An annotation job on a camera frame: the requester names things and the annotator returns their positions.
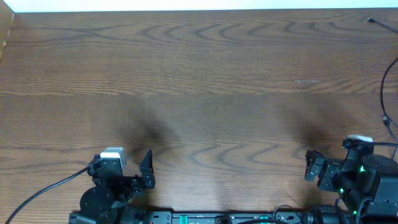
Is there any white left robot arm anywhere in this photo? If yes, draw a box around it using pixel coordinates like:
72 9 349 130
68 147 155 224

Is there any brown cardboard panel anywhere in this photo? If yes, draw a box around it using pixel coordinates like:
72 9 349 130
0 0 15 57

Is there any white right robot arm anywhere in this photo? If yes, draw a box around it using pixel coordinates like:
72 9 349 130
302 151 397 224

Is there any black left camera cable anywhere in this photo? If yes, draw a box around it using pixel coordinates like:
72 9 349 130
4 166 93 224

